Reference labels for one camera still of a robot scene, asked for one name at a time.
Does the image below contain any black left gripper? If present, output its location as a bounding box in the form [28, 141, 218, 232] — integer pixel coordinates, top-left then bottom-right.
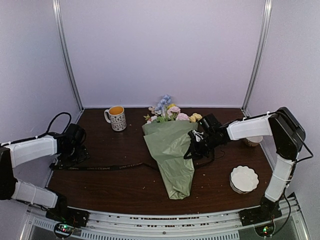
[57, 144, 90, 171]

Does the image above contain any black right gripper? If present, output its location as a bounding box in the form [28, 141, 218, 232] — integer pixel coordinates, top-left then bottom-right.
[184, 132, 222, 160]

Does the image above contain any black camera strap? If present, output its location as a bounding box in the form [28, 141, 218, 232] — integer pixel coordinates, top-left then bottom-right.
[49, 149, 218, 173]

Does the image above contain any pale yellow flower stem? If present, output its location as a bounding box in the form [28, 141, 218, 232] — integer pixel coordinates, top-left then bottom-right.
[189, 113, 203, 123]

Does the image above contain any wrapping paper sheet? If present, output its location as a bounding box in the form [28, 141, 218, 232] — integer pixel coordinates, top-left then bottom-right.
[142, 120, 198, 200]

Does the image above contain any pink rose flower stem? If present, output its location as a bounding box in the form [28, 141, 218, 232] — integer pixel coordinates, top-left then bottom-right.
[166, 104, 189, 121]

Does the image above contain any blue flower stem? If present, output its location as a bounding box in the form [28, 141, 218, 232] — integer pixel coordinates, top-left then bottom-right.
[148, 94, 172, 118]

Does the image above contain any peach flower stem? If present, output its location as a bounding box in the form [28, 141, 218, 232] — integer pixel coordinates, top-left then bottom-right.
[143, 114, 158, 124]

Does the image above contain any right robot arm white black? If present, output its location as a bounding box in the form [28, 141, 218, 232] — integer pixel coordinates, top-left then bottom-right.
[183, 106, 307, 221]

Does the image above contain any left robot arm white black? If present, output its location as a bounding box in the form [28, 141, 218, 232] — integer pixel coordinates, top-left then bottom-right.
[0, 112, 89, 222]

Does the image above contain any small white bowl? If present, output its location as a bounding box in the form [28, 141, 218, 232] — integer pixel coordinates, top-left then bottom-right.
[243, 136, 263, 147]

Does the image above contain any scalloped white bowl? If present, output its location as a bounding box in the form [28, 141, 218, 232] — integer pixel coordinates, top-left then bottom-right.
[229, 165, 259, 194]

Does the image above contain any patterned mug yellow inside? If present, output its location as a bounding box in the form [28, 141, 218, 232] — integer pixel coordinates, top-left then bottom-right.
[104, 106, 127, 132]

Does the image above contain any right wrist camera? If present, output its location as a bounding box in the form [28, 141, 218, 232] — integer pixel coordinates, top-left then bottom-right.
[188, 129, 205, 143]

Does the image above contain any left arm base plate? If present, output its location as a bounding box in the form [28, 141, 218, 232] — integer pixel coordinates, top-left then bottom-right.
[45, 207, 89, 228]

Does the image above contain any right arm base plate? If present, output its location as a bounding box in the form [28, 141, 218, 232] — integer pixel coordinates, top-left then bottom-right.
[238, 206, 282, 227]

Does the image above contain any left aluminium frame post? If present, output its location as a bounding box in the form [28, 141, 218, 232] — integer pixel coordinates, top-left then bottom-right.
[52, 0, 84, 112]

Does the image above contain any aluminium frame post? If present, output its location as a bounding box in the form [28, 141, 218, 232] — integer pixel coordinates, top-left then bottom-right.
[241, 0, 273, 113]
[52, 0, 84, 112]

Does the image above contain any right aluminium frame post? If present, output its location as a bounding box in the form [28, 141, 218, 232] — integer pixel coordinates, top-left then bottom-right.
[241, 0, 273, 113]

